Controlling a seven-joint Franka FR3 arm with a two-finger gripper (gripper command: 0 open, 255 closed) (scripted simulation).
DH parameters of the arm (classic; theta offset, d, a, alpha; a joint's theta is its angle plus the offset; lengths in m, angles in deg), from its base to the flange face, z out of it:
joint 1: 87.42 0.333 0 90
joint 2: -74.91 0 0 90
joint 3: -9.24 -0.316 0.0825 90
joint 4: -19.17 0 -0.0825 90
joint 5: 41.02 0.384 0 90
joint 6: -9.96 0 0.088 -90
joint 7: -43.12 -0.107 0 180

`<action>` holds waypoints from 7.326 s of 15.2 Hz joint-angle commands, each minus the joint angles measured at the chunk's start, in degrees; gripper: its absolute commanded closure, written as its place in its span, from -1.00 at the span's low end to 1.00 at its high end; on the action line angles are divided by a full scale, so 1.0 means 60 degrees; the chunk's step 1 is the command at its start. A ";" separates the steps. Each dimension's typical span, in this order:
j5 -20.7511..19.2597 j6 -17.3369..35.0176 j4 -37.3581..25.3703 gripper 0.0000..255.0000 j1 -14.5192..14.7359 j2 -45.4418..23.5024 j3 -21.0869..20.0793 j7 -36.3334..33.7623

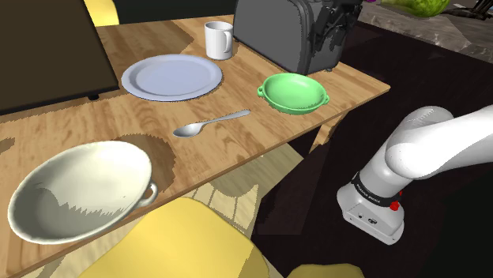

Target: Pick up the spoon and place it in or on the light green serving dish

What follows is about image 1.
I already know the grey toaster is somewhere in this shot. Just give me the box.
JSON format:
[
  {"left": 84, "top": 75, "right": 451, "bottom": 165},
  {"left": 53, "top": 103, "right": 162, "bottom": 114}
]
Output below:
[{"left": 232, "top": 0, "right": 357, "bottom": 77}]

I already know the green rounded object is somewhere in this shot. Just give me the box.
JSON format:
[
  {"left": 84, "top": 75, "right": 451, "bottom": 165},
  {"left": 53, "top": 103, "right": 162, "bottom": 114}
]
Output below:
[{"left": 380, "top": 0, "right": 450, "bottom": 19}]

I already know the dark robot stand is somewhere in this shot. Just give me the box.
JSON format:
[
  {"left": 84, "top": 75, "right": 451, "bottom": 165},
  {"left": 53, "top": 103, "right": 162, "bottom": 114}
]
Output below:
[{"left": 252, "top": 21, "right": 493, "bottom": 278}]

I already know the white mug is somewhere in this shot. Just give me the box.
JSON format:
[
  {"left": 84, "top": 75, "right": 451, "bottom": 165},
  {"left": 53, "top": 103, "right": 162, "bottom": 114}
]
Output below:
[{"left": 204, "top": 21, "right": 235, "bottom": 61}]

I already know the wooden table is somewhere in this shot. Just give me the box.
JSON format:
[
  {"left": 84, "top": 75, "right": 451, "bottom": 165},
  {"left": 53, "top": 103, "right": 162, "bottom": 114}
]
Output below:
[{"left": 0, "top": 14, "right": 392, "bottom": 278}]

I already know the silver spoon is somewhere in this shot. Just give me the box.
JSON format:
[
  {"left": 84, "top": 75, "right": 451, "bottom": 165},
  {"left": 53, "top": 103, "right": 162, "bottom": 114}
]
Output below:
[{"left": 172, "top": 109, "right": 252, "bottom": 139}]

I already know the pale blue plate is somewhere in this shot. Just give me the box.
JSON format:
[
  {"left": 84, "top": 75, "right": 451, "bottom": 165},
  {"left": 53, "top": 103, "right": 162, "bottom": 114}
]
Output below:
[{"left": 120, "top": 54, "right": 224, "bottom": 103}]

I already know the yellow chair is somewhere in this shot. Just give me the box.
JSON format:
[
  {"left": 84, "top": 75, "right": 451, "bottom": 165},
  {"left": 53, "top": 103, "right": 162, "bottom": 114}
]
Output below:
[
  {"left": 83, "top": 0, "right": 121, "bottom": 28},
  {"left": 286, "top": 263, "right": 366, "bottom": 278},
  {"left": 77, "top": 196, "right": 270, "bottom": 278}
]

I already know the dark brown box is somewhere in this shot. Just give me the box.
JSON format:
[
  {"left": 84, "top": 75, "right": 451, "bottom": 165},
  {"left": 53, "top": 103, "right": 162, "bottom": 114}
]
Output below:
[{"left": 0, "top": 0, "right": 120, "bottom": 116}]

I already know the green bowl with handles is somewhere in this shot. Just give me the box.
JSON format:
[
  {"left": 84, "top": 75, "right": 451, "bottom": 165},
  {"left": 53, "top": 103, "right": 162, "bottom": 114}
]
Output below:
[{"left": 256, "top": 72, "right": 330, "bottom": 115}]

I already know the large white bowl with handles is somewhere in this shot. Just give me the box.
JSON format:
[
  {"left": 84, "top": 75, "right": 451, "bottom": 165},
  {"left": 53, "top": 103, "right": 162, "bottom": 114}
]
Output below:
[{"left": 6, "top": 140, "right": 160, "bottom": 246}]

